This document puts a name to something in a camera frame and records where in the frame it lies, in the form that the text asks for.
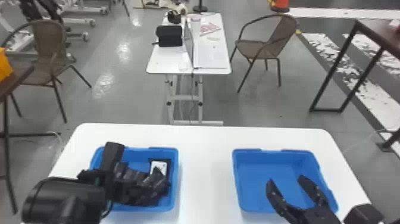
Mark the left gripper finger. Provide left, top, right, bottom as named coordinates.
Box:
left=138, top=167, right=170, bottom=190
left=129, top=184, right=171, bottom=207

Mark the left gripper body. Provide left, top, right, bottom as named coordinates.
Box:
left=112, top=161, right=142, bottom=205

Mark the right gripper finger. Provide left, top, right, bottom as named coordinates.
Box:
left=296, top=175, right=330, bottom=211
left=265, top=178, right=301, bottom=224

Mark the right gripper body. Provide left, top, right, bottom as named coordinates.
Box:
left=290, top=204, right=342, bottom=224

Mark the black part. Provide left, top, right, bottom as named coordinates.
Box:
left=148, top=157, right=172, bottom=176

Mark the blue tray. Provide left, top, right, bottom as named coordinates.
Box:
left=89, top=145, right=179, bottom=213
left=232, top=148, right=339, bottom=214

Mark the white side table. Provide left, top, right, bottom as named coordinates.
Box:
left=145, top=12, right=232, bottom=126

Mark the black bag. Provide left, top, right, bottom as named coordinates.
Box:
left=152, top=24, right=184, bottom=48

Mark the dark side table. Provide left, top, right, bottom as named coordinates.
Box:
left=0, top=64, right=62, bottom=215
left=308, top=18, right=400, bottom=114

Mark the brown chair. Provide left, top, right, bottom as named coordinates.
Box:
left=229, top=13, right=299, bottom=94
left=1, top=18, right=93, bottom=124

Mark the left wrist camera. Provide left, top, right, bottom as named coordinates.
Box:
left=99, top=141, right=126, bottom=178

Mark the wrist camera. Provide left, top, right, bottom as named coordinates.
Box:
left=343, top=203, right=385, bottom=224
left=99, top=141, right=126, bottom=178

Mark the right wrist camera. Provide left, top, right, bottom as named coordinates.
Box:
left=343, top=203, right=385, bottom=224

